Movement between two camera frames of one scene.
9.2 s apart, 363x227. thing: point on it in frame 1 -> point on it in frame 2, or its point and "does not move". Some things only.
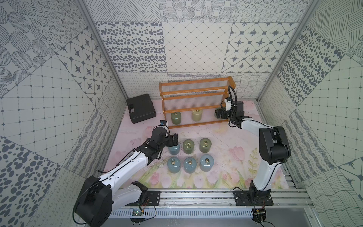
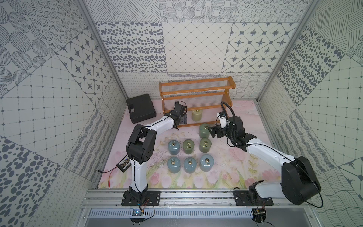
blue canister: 174,150 does not move
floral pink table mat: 222,155 does not move
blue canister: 207,162 does not move
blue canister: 190,164 does not move
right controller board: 259,214 does not move
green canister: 188,146 does not move
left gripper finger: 175,139 -> 183,119
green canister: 205,145 does not move
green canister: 219,110 -> 204,132
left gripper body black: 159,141 -> 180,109
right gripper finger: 220,113 -> 220,131
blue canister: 174,164 does not move
